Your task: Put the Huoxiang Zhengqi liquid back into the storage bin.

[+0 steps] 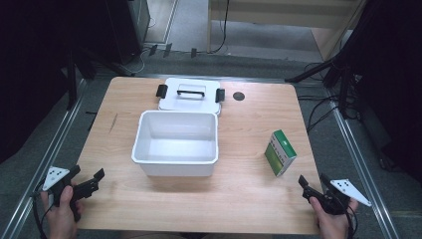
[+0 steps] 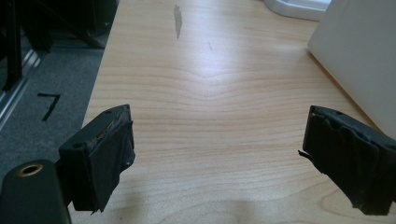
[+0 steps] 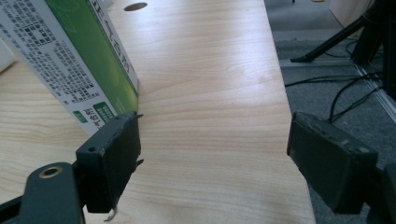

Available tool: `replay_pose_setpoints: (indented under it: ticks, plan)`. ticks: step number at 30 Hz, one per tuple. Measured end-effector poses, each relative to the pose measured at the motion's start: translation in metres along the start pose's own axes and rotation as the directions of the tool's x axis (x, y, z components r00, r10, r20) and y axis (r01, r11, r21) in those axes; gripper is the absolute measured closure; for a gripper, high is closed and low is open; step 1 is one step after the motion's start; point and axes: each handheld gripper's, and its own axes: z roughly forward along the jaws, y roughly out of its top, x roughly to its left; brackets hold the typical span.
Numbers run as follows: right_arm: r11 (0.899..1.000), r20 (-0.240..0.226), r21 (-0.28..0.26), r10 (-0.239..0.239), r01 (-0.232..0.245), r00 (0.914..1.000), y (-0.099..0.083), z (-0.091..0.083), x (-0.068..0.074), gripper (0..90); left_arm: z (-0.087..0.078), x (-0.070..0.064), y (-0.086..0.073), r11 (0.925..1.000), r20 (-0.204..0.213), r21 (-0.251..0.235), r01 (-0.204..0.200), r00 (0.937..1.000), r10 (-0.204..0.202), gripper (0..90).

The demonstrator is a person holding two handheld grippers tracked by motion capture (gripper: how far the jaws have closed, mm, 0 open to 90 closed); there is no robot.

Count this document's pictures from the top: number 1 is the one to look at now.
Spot person's left hand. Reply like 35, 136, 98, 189
40, 184, 85, 239

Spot black cabinet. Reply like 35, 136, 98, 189
105, 0, 151, 66

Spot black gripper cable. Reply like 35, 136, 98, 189
343, 204, 360, 239
30, 190, 56, 239

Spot white floor cable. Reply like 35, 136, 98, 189
130, 16, 157, 75

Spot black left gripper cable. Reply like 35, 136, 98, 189
30, 190, 56, 239

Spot black floor cables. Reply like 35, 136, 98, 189
297, 61, 361, 135

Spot white plastic storage box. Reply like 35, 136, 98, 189
130, 110, 220, 178

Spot metal floor rail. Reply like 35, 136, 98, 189
326, 88, 402, 239
0, 79, 88, 239

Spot person's right hand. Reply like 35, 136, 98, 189
309, 195, 360, 239

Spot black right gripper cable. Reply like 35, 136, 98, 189
343, 204, 360, 239

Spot green and white carton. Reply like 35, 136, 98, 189
263, 128, 299, 178

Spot light wooden furniture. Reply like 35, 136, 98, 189
206, 0, 367, 63

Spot white lid with black handle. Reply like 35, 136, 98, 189
155, 77, 226, 117

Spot black hanging cable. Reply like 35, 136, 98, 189
210, 0, 231, 55

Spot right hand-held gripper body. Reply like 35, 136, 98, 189
307, 178, 373, 216

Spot black tripod stand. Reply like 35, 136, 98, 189
284, 54, 361, 120
61, 46, 133, 113

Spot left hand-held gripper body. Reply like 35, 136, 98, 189
41, 164, 101, 223

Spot dark curtain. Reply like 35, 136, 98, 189
331, 0, 422, 183
0, 0, 112, 165

